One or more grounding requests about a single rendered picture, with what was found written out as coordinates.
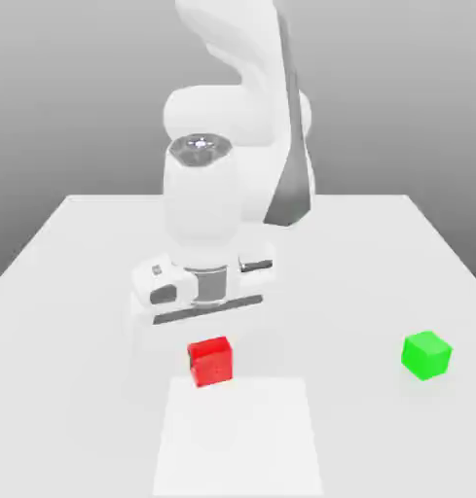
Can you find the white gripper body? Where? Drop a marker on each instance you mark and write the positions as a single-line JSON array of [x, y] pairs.
[[206, 311]]

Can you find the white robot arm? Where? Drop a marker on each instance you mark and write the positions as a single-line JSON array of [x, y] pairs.
[[200, 202]]

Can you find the small red cube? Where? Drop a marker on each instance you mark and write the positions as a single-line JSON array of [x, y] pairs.
[[211, 362]]

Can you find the small green cube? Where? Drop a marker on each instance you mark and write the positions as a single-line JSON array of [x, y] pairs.
[[425, 355]]

